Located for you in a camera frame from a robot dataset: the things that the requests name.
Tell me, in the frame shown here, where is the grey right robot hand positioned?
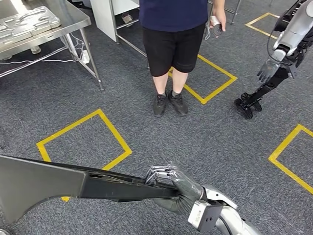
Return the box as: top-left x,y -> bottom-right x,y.
145,164 -> 204,216

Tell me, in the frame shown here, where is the person's hand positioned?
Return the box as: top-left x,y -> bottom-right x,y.
210,7 -> 227,38

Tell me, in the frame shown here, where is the idle humanoid robot hand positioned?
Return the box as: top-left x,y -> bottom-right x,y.
257,59 -> 281,83

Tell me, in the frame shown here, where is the white handheld remote controller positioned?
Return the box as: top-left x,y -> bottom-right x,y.
204,15 -> 223,40

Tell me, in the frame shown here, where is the black plastic panel part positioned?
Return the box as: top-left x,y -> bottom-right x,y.
0,155 -> 180,224

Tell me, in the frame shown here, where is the stainless steel workbench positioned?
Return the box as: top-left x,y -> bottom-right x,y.
0,0 -> 105,92

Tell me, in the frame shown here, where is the idle humanoid robot black leg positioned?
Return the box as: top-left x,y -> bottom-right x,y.
234,42 -> 313,120

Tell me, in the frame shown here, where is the person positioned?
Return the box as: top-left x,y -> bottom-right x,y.
139,0 -> 226,118

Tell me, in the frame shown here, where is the pale sports shoe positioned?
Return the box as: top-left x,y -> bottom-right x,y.
121,12 -> 133,25

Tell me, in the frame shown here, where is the white panel desk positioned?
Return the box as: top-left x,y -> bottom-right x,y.
90,0 -> 140,44

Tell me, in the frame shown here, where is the white power strip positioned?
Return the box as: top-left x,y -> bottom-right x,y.
81,49 -> 91,65

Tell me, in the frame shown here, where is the stamped grey metal plate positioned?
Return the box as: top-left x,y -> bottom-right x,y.
0,5 -> 62,49

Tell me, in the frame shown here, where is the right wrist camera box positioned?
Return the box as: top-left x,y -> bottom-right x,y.
188,200 -> 223,233

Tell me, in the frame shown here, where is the white power cable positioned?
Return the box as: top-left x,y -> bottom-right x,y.
0,32 -> 86,65

